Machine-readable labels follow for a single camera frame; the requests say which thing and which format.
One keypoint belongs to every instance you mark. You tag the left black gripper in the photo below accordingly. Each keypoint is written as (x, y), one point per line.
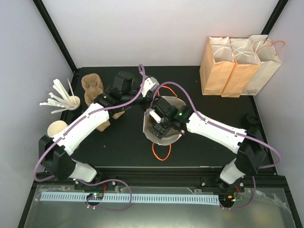
(149, 96)

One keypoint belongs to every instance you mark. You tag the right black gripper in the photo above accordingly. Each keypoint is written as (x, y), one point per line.
(163, 131)

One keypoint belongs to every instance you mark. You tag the printed Cream Bear paper bag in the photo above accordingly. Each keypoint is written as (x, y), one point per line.
(173, 103)

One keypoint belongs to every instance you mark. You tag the stack of white paper cups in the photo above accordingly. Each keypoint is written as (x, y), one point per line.
(56, 127)

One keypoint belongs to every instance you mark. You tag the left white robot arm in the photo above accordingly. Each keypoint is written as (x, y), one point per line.
(55, 152)

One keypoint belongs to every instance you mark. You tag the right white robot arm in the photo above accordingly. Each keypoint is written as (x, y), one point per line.
(248, 145)

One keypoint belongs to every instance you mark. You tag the black coffee lid back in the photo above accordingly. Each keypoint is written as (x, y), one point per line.
(252, 119)

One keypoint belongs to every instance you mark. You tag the back-left pulp cup carrier stack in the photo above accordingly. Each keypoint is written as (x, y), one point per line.
(92, 86)

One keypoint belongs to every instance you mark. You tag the left orange paper bag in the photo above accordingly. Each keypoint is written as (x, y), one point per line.
(216, 66)

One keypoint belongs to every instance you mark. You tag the orange paper bag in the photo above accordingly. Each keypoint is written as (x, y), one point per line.
(245, 67)
(216, 66)

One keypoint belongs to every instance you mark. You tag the middle orange paper bag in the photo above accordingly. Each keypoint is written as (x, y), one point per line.
(245, 67)

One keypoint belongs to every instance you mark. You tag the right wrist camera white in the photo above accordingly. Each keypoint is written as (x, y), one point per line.
(152, 114)

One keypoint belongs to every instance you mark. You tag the light blue cable duct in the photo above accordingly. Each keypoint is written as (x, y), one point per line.
(133, 198)

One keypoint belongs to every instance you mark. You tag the white bag orange handles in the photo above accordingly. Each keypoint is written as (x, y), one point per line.
(267, 52)

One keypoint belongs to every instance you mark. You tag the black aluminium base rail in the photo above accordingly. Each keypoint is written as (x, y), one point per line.
(202, 178)

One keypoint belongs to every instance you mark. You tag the left black frame post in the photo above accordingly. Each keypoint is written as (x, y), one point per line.
(55, 33)

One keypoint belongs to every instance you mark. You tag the black frame post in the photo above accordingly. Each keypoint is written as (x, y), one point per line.
(55, 33)
(281, 4)

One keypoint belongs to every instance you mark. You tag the right black frame post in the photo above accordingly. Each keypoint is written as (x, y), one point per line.
(281, 4)

